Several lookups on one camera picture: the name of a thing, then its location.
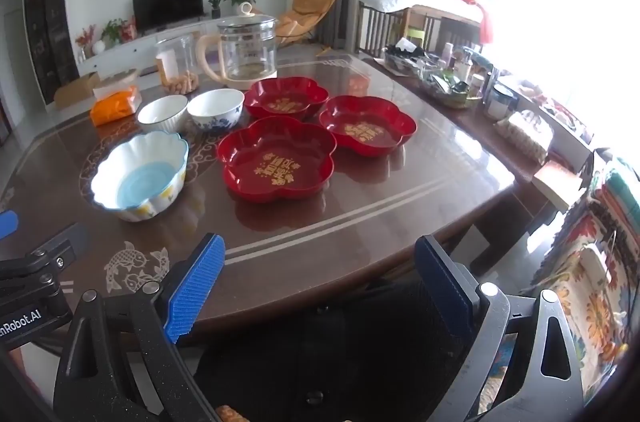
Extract white television cabinet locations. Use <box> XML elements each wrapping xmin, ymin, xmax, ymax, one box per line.
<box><xmin>77</xmin><ymin>15</ymin><xmax>281</xmax><ymax>76</ymax></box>

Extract leafy green plant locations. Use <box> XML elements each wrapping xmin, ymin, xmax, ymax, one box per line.
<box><xmin>101</xmin><ymin>18</ymin><xmax>126</xmax><ymax>46</ymax></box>

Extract white flat box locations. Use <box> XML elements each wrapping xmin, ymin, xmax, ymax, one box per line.
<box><xmin>532</xmin><ymin>162</ymin><xmax>583</xmax><ymax>210</ymax></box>

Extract red flower-shaped plate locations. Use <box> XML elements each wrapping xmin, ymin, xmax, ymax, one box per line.
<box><xmin>319</xmin><ymin>95</ymin><xmax>418</xmax><ymax>158</ymax></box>
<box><xmin>216</xmin><ymin>116</ymin><xmax>334</xmax><ymax>204</ymax></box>
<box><xmin>243</xmin><ymin>76</ymin><xmax>330</xmax><ymax>121</ymax></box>

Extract woven beige pack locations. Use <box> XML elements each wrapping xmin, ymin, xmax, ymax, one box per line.
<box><xmin>494</xmin><ymin>109</ymin><xmax>555</xmax><ymax>163</ymax></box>

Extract red flowers in vase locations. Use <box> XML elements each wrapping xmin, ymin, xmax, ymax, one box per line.
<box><xmin>75</xmin><ymin>25</ymin><xmax>98</xmax><ymax>59</ymax></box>

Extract white bowl blue floral print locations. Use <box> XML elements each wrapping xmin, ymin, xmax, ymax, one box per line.
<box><xmin>187</xmin><ymin>89</ymin><xmax>246</xmax><ymax>132</ymax></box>

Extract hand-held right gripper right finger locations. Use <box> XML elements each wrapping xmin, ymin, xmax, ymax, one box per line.
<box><xmin>414</xmin><ymin>235</ymin><xmax>586</xmax><ymax>422</ymax></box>

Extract orange snack packet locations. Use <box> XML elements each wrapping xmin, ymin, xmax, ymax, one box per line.
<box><xmin>90</xmin><ymin>85</ymin><xmax>142</xmax><ymax>126</ymax></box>

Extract tray of bottles and packets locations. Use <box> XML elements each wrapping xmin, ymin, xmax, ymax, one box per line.
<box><xmin>384</xmin><ymin>42</ymin><xmax>485</xmax><ymax>109</ymax></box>

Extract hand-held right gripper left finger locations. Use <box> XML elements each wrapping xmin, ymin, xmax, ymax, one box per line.
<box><xmin>52</xmin><ymin>232</ymin><xmax>226</xmax><ymax>422</ymax></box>

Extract tan lounge chair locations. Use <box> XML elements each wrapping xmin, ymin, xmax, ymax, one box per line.
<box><xmin>274</xmin><ymin>0</ymin><xmax>338</xmax><ymax>46</ymax></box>

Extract wooden slatted bed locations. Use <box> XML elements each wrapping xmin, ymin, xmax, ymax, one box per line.
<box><xmin>357</xmin><ymin>0</ymin><xmax>493</xmax><ymax>56</ymax></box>

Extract white scalloped bowl blue inside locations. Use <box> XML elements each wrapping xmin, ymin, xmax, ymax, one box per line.
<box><xmin>91</xmin><ymin>131</ymin><xmax>190</xmax><ymax>223</ymax></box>

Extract person's black knit clothing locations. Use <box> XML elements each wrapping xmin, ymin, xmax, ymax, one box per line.
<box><xmin>192</xmin><ymin>279</ymin><xmax>483</xmax><ymax>422</ymax></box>

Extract glass kettle cream handle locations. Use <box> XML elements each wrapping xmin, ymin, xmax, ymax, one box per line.
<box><xmin>196</xmin><ymin>2</ymin><xmax>279</xmax><ymax>90</ymax></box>

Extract cardboard box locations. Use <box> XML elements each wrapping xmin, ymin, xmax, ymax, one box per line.
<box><xmin>52</xmin><ymin>72</ymin><xmax>101</xmax><ymax>110</ymax></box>

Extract white ribbed bowl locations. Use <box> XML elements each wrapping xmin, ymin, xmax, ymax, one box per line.
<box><xmin>137</xmin><ymin>95</ymin><xmax>189</xmax><ymax>134</ymax></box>

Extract floral printed blanket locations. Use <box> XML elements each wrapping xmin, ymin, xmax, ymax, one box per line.
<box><xmin>530</xmin><ymin>157</ymin><xmax>640</xmax><ymax>403</ymax></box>

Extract black wall panel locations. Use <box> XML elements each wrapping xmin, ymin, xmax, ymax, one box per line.
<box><xmin>22</xmin><ymin>0</ymin><xmax>81</xmax><ymax>106</ymax></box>

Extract clear glass snack jar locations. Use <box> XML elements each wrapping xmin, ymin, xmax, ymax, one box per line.
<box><xmin>154</xmin><ymin>35</ymin><xmax>200</xmax><ymax>94</ymax></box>

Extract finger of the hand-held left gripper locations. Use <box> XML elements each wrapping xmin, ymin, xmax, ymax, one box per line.
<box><xmin>0</xmin><ymin>211</ymin><xmax>20</xmax><ymax>239</ymax></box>

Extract black flat television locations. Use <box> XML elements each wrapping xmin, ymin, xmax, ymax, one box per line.
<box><xmin>132</xmin><ymin>0</ymin><xmax>205</xmax><ymax>34</ymax></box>

